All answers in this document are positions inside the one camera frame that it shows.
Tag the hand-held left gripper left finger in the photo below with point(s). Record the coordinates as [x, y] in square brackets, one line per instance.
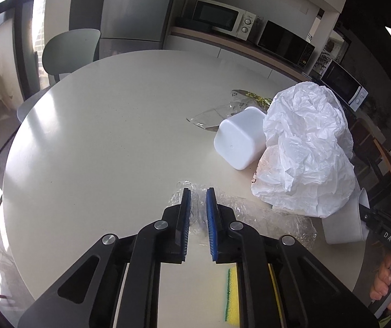
[185, 211]

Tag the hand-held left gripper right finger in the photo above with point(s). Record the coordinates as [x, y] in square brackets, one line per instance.
[211, 218]

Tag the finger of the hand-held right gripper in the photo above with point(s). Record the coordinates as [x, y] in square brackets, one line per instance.
[365, 213]

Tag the white paper cup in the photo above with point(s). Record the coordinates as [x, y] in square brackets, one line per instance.
[342, 227]

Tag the clear plastic wrap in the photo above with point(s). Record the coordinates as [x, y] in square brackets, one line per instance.
[267, 218]

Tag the white plastic bag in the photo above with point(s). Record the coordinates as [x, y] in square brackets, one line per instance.
[304, 164]

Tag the white square plastic container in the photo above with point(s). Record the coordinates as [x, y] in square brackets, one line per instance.
[236, 143]

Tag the wooden dining table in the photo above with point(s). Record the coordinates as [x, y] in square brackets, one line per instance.
[388, 159]

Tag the yellow and green sponge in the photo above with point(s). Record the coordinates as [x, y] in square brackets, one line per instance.
[232, 297]

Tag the clear wrapper with yellow print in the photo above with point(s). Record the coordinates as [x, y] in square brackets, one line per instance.
[212, 118]

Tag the white microwave with black door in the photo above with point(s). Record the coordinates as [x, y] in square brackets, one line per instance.
[344, 82]

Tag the white kitchen counter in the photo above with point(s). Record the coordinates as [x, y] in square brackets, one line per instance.
[236, 49]

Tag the grey-green chair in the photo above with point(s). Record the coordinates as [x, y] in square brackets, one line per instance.
[70, 53]
[31, 106]

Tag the cream microwave with knobs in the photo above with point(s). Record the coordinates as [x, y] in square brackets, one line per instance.
[222, 15]

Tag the grey refrigerator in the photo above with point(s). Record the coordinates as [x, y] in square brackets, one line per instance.
[137, 6]

